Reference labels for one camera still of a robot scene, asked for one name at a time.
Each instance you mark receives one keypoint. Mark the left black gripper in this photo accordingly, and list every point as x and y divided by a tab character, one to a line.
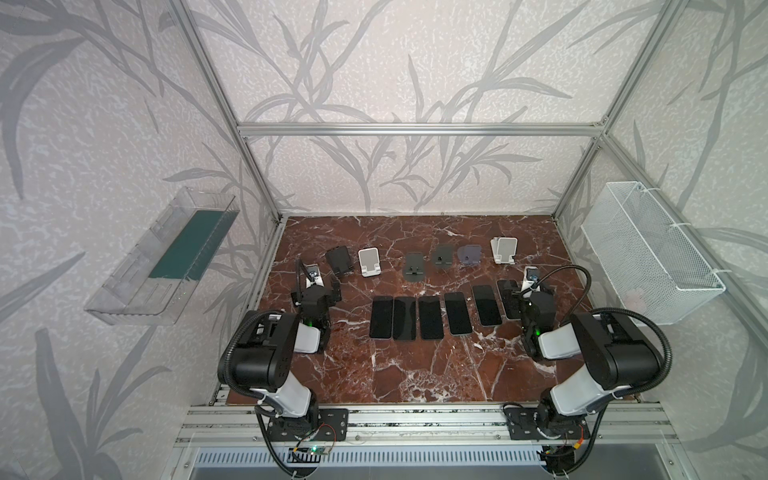
310	289

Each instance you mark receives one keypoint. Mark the white-edged phone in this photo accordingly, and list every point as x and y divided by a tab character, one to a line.
509	292

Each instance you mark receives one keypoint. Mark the black phone front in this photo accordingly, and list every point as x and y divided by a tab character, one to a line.
486	305

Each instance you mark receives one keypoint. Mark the black phone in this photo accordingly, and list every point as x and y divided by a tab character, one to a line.
404	319
430	318
486	305

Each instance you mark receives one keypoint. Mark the purple-edged phone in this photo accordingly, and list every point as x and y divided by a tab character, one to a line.
381	320

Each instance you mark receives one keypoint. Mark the white folding phone stand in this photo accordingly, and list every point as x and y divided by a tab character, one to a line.
504	249

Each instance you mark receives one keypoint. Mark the silver-edged phone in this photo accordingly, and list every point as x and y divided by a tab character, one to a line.
457	313

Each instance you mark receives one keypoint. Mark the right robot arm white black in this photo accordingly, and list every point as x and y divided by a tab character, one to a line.
624	353

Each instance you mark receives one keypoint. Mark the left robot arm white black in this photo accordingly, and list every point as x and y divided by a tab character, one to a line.
257	361

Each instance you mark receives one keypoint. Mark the white stand far left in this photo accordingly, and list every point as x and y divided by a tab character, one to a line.
369	261

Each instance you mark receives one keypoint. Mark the lavender round-base stand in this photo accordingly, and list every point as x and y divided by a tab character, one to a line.
470	255

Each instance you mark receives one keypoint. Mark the grey stand rear middle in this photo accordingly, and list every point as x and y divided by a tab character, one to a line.
442	256

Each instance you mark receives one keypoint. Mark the green circuit board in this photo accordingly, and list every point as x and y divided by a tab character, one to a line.
303	452

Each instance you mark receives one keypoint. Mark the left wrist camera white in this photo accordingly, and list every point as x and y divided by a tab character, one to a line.
313	275

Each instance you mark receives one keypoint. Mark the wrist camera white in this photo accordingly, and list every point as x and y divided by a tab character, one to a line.
531	280
313	275

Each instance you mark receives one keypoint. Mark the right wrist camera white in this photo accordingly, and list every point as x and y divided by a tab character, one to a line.
531	280

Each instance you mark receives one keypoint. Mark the white wire mesh basket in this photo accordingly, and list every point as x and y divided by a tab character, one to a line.
651	263

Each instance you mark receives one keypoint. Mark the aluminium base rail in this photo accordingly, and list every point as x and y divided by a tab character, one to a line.
427	424

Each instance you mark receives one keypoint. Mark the clear plastic wall bin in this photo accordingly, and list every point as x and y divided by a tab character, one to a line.
153	284

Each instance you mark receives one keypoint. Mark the aluminium frame crossbar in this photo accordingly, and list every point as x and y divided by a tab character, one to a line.
252	130

